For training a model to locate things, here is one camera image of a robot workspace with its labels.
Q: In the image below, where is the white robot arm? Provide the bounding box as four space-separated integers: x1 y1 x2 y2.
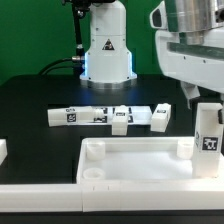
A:
80 0 224 116

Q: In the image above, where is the white marker sheet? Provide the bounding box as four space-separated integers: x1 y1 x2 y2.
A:
92 106 152 125

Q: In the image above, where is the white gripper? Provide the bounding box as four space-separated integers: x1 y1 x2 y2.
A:
149 0 224 108

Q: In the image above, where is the white fence bar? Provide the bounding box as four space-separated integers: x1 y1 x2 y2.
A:
0 139 7 165
0 181 224 212

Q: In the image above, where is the black cable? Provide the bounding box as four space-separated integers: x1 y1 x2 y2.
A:
37 55 85 76

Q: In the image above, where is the white desk top tray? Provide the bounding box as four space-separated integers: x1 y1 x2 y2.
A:
76 137 224 185

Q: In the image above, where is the white left fence bar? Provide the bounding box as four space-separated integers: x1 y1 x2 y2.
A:
0 139 7 165

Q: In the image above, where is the white front fence bar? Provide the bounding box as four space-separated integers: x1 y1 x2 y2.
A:
0 181 224 212

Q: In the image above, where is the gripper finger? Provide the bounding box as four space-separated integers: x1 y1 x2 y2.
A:
218 93 224 124

